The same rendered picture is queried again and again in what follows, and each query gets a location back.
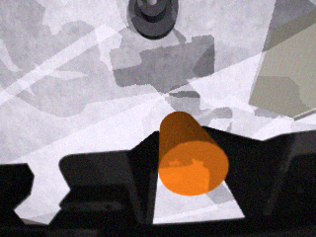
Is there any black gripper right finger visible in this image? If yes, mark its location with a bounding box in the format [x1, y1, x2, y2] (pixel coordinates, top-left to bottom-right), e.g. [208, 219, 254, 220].
[203, 125, 316, 217]

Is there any orange knob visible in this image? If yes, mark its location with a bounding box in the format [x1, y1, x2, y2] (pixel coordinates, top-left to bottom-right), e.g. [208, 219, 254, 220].
[158, 111, 229, 196]

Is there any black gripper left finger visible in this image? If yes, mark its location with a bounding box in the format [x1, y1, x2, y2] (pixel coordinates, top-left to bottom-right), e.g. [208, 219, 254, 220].
[58, 130, 159, 224]

